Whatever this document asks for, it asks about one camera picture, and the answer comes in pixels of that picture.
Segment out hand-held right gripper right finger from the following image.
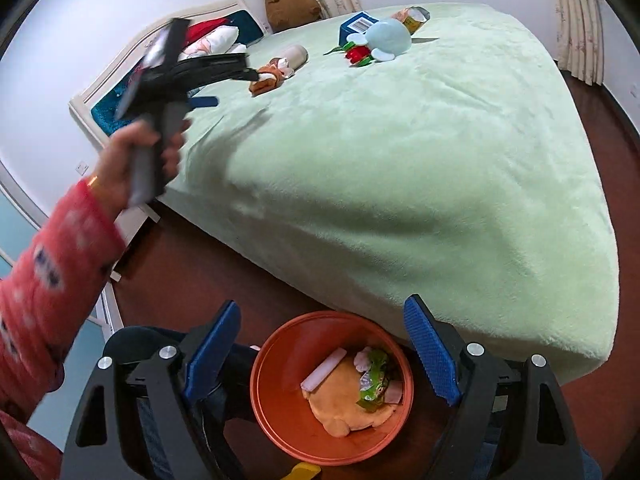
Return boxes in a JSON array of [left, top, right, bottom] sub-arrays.
[[402, 294, 586, 480]]

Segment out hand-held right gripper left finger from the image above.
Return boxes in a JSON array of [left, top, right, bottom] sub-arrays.
[[59, 300, 246, 480]]

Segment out orange brown wrapper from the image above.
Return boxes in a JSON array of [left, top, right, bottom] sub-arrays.
[[248, 57, 296, 97]]

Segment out orange plastic bin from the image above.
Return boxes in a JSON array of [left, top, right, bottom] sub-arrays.
[[250, 310, 415, 467]]

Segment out white paper cup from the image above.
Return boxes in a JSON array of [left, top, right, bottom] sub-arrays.
[[277, 44, 308, 73]]

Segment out orange snack packet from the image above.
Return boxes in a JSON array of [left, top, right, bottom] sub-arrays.
[[390, 5, 432, 36]]

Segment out person's left forearm red sleeve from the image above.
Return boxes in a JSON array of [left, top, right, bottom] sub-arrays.
[[0, 177, 126, 423]]

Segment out person's left hand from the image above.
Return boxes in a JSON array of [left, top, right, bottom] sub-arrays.
[[92, 120, 191, 218]]

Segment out white printed pillow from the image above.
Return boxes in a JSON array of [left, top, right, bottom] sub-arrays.
[[182, 27, 238, 57]]

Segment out red pillow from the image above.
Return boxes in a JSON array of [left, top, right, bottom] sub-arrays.
[[185, 17, 231, 43]]

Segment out white bed headboard teal panel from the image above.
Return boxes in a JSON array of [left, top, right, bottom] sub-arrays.
[[69, 0, 273, 136]]

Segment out green crumpled wrapper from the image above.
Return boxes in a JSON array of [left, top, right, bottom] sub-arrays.
[[352, 349, 396, 413]]

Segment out brown plush toy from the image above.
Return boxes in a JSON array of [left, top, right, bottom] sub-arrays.
[[263, 0, 323, 35]]

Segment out white nightstand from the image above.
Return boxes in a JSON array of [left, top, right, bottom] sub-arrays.
[[92, 202, 162, 333]]

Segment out yellow plastic bag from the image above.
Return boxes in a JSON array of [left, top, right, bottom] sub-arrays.
[[302, 360, 401, 438]]

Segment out white paper tube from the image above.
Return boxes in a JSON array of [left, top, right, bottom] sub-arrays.
[[300, 347, 347, 393]]

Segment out blue cardboard box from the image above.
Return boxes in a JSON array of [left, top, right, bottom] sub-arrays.
[[339, 10, 383, 46]]

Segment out red green plastic toy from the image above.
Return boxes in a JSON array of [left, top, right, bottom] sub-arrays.
[[322, 42, 373, 68]]

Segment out yellow plastic stool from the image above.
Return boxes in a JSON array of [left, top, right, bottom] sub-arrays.
[[280, 462, 322, 480]]

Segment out light blue plush toy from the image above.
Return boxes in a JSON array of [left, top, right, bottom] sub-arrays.
[[346, 17, 413, 63]]

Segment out light green bed blanket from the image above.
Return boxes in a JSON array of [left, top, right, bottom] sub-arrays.
[[162, 2, 621, 386]]

